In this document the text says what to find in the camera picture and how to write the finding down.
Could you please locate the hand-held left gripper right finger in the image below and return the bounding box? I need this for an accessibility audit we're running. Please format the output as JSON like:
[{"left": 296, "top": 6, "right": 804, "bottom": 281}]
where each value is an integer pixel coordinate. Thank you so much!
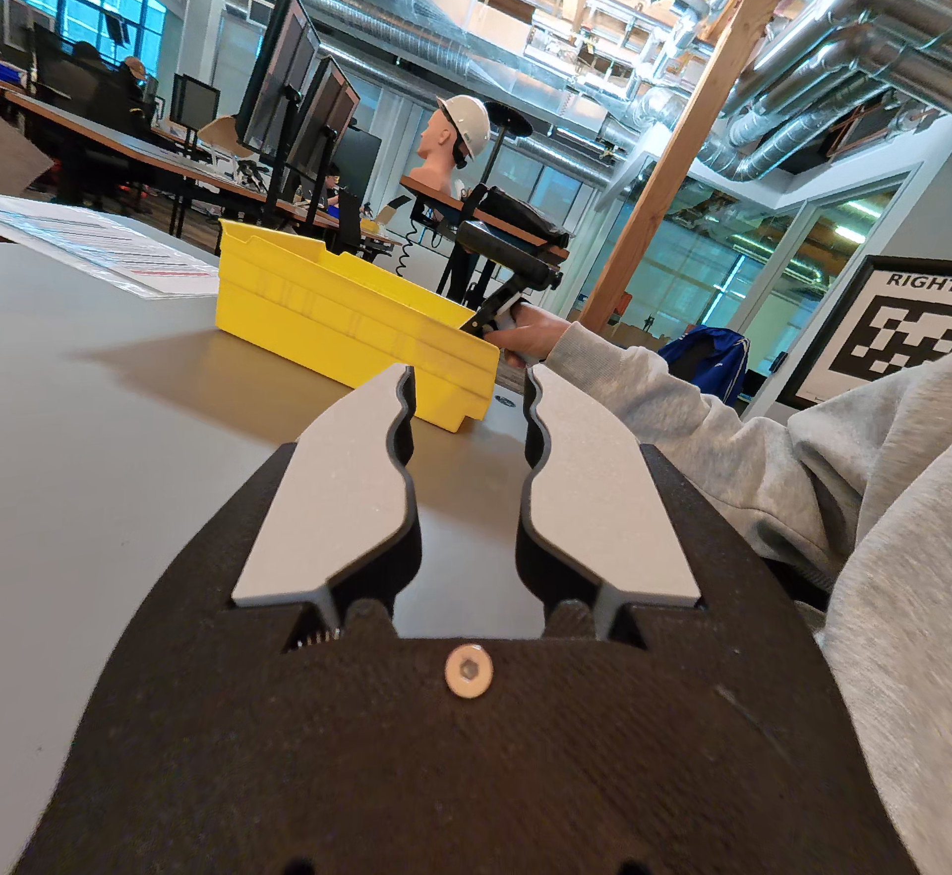
[{"left": 515, "top": 364, "right": 704, "bottom": 641}]

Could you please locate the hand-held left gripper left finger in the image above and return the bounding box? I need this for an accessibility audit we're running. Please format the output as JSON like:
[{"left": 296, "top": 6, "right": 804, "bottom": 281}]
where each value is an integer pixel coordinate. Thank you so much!
[{"left": 231, "top": 363, "right": 423, "bottom": 641}]

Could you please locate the yellow plastic bin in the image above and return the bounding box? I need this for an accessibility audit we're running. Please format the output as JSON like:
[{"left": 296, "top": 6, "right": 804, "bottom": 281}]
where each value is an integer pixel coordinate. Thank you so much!
[{"left": 216, "top": 219, "right": 501, "bottom": 435}]

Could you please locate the person's left forearm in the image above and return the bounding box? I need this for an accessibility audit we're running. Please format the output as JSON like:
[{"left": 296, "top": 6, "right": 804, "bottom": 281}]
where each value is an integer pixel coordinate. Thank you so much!
[{"left": 814, "top": 488, "right": 952, "bottom": 875}]

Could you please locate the person's right forearm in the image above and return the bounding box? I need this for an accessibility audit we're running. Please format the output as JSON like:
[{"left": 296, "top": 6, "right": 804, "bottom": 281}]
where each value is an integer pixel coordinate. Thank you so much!
[{"left": 546, "top": 320, "right": 952, "bottom": 580}]

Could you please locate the black-legged standing desk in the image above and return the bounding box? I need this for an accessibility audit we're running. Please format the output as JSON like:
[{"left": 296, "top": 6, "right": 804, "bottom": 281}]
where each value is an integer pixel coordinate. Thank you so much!
[{"left": 400, "top": 174, "right": 571, "bottom": 296}]

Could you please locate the grey desk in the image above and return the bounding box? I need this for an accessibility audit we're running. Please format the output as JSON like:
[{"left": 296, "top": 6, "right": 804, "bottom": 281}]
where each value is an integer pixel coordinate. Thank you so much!
[{"left": 0, "top": 194, "right": 553, "bottom": 869}]

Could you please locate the long wood-edged office desk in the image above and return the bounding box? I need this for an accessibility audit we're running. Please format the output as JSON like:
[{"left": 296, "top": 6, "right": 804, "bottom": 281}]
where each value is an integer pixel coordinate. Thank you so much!
[{"left": 0, "top": 90, "right": 404, "bottom": 260}]

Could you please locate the person's right hand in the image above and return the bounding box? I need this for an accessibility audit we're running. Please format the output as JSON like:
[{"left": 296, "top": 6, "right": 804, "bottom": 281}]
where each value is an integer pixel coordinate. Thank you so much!
[{"left": 487, "top": 304, "right": 575, "bottom": 368}]

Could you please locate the black bag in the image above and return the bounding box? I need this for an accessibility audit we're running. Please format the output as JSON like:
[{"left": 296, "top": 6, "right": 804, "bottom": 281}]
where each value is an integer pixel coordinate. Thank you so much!
[{"left": 476, "top": 185, "right": 573, "bottom": 249}]

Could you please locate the mannequin head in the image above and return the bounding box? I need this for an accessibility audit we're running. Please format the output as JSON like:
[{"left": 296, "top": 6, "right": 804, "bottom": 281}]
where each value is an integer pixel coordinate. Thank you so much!
[{"left": 409, "top": 109, "right": 467, "bottom": 193}]

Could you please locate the black round floor lamp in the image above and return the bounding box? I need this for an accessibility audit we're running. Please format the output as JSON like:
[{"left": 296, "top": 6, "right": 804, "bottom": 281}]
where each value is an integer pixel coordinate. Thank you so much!
[{"left": 491, "top": 105, "right": 535, "bottom": 191}]

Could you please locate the white hard hat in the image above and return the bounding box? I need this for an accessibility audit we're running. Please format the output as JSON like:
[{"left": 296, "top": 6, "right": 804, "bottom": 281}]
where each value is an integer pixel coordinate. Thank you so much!
[{"left": 436, "top": 95, "right": 492, "bottom": 163}]

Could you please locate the black office chair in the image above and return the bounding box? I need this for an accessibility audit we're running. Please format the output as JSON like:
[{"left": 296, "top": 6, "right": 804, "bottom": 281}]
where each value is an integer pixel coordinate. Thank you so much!
[{"left": 338, "top": 190, "right": 374, "bottom": 256}]

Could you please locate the black flat monitor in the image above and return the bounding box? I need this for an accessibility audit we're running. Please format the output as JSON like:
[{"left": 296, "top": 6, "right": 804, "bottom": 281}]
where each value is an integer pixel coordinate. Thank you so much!
[{"left": 335, "top": 127, "right": 385, "bottom": 200}]

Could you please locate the blue jacket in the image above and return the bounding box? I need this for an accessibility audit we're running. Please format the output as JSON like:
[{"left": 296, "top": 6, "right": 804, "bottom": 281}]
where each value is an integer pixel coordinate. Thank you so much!
[{"left": 658, "top": 324, "right": 749, "bottom": 409}]

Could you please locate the dark computer monitor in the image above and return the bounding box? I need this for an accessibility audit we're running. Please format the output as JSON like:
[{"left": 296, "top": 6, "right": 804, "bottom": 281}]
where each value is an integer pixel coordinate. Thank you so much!
[
  {"left": 237, "top": 0, "right": 323, "bottom": 159},
  {"left": 286, "top": 55, "right": 362, "bottom": 181}
]

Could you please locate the black-and-white marker poster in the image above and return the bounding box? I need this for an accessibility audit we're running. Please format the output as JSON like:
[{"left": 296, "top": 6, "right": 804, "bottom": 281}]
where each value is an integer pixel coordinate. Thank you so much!
[{"left": 777, "top": 255, "right": 952, "bottom": 412}]

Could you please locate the laminated paper sheet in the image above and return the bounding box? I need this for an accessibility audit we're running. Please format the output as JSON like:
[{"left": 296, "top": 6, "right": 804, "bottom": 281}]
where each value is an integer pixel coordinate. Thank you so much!
[{"left": 0, "top": 194, "right": 222, "bottom": 300}]

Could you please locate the small black monitor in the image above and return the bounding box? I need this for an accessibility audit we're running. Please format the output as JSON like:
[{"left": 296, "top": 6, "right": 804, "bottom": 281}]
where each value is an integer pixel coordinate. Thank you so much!
[{"left": 171, "top": 73, "right": 223, "bottom": 133}]

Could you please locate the grey cardboard panel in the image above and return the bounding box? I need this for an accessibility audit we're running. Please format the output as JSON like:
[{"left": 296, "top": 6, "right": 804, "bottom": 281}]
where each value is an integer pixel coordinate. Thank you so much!
[{"left": 0, "top": 118, "right": 55, "bottom": 196}]

